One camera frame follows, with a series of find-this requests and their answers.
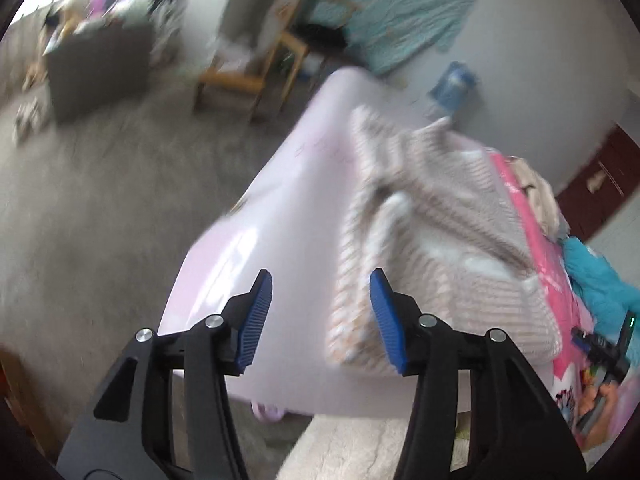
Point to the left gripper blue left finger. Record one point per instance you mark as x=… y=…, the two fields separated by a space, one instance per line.
x=244 y=318

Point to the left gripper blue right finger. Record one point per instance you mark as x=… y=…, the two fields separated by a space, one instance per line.
x=397 y=316

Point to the beige houndstooth knit coat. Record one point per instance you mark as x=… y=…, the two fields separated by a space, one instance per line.
x=431 y=212

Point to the cream clothes pile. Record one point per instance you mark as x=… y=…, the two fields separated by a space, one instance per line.
x=541 y=200

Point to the right human hand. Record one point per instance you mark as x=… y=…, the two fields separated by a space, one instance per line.
x=599 y=406

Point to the pink floral blanket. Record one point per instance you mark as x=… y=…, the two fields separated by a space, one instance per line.
x=570 y=372

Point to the turquoise garment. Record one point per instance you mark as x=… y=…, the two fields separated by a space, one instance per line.
x=605 y=295

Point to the cream fleece blanket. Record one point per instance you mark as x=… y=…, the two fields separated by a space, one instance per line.
x=343 y=448

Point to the dark red door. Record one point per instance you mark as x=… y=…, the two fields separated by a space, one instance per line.
x=602 y=186

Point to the low wooden stool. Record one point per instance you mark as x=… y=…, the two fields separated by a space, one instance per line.
x=229 y=80

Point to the blue water jug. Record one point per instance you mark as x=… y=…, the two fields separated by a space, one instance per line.
x=453 y=87

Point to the wooden chair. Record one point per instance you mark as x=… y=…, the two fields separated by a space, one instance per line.
x=297 y=12

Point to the black garment on chair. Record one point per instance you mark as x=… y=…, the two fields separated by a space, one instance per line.
x=322 y=37

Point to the dark grey cabinet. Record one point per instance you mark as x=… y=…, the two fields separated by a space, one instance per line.
x=93 y=69

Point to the pair of slippers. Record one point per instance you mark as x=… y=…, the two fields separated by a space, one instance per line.
x=31 y=117

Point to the teal floral wall cloth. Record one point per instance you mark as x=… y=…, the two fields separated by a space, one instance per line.
x=386 y=34

